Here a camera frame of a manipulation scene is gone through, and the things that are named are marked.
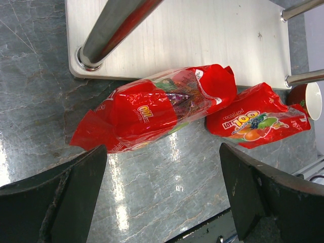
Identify red candy bag right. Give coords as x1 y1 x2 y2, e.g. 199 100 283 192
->
206 83 311 149

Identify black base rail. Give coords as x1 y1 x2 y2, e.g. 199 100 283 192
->
167 208 240 243

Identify white ceramic bowl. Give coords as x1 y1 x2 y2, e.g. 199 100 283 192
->
287 83 322 121

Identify white slotted cable duct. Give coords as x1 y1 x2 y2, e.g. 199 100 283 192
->
293 155 323 181

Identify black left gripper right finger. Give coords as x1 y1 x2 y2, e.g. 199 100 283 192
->
219 143 323 242

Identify white two-tier wooden shelf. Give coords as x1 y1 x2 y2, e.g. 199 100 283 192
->
65 1 323 90

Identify red candy bag left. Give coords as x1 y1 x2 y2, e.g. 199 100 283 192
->
70 64 237 153

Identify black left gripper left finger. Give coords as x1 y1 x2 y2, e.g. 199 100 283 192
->
1 145 107 242

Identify red candy bag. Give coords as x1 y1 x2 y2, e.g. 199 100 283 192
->
206 83 311 149
70 64 237 153

